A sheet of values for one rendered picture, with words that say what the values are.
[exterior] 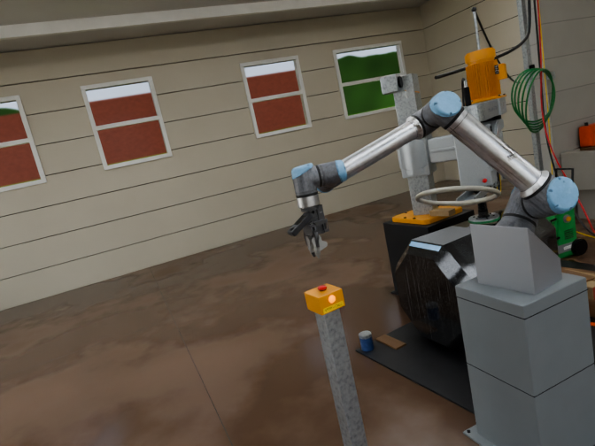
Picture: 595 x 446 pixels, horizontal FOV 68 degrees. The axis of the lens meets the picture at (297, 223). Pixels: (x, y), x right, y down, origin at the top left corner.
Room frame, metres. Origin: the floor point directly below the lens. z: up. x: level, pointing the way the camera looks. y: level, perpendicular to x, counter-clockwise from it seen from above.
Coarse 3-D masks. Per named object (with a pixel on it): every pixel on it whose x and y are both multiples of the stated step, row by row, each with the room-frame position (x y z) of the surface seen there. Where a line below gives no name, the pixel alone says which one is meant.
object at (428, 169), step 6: (426, 144) 3.95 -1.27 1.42; (426, 150) 3.94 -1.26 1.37; (426, 156) 3.94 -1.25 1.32; (402, 168) 4.07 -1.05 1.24; (420, 168) 3.97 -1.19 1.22; (426, 168) 3.95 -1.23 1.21; (432, 168) 3.99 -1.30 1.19; (402, 174) 4.08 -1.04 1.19; (408, 174) 4.04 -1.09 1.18; (414, 174) 4.01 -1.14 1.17; (420, 174) 3.99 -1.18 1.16; (426, 174) 3.96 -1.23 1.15
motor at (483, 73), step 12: (492, 48) 3.66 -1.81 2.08; (468, 60) 3.69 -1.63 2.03; (480, 60) 3.63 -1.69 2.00; (492, 60) 3.63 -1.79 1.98; (468, 72) 3.70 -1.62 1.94; (480, 72) 3.64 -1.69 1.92; (492, 72) 3.62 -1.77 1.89; (504, 72) 3.61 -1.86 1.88; (468, 84) 3.74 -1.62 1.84; (480, 84) 3.65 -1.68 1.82; (492, 84) 3.61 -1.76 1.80; (480, 96) 3.64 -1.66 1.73; (492, 96) 3.63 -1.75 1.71
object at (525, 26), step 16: (528, 0) 5.22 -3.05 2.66; (528, 16) 5.19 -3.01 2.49; (528, 32) 5.08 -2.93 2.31; (512, 48) 4.77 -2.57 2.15; (528, 48) 5.21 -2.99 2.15; (528, 64) 5.20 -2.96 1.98; (544, 64) 5.30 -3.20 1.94; (528, 80) 5.00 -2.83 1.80; (512, 96) 5.14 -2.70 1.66; (528, 96) 4.92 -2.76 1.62; (544, 112) 5.25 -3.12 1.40
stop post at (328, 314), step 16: (336, 288) 1.75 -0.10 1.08; (320, 304) 1.69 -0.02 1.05; (336, 304) 1.72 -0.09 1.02; (320, 320) 1.76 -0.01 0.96; (336, 320) 1.74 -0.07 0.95; (320, 336) 1.78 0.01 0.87; (336, 336) 1.73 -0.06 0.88; (336, 352) 1.73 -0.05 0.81; (336, 368) 1.72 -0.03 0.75; (336, 384) 1.73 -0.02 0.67; (352, 384) 1.75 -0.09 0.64; (336, 400) 1.76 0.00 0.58; (352, 400) 1.74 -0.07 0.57; (352, 416) 1.73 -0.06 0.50; (352, 432) 1.72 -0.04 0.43
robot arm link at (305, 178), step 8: (296, 168) 1.75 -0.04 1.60; (304, 168) 1.74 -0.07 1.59; (312, 168) 1.76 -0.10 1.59; (296, 176) 1.75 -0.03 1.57; (304, 176) 1.74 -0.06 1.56; (312, 176) 1.74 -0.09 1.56; (296, 184) 1.75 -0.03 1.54; (304, 184) 1.74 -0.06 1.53; (312, 184) 1.74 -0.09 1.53; (296, 192) 1.76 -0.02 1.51; (304, 192) 1.74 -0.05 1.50; (312, 192) 1.74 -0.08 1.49
